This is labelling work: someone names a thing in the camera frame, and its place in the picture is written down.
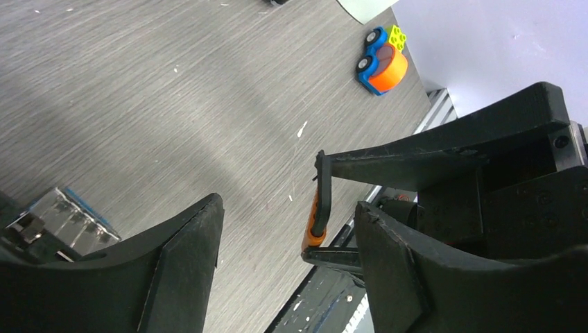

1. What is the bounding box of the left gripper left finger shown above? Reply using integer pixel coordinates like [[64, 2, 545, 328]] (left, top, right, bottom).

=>
[[1, 193, 224, 332]]

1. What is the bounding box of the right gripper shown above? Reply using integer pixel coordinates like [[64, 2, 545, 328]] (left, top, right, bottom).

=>
[[315, 82, 587, 260]]

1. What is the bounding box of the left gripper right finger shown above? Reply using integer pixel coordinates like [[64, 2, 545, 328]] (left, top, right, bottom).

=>
[[355, 202, 587, 332]]

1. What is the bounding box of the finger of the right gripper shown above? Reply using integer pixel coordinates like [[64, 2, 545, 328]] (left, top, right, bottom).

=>
[[302, 247, 363, 275]]

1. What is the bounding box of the orange black brush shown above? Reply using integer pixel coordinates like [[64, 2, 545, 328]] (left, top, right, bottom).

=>
[[301, 151, 332, 252]]

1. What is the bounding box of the black plastic toolbox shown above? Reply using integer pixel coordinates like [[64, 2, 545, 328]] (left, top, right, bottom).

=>
[[1, 187, 121, 264]]

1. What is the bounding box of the colourful small object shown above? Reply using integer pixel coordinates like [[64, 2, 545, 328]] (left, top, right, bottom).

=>
[[355, 25, 408, 96]]

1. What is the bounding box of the white stand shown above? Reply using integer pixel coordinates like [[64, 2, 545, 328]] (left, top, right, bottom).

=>
[[337, 0, 398, 25]]

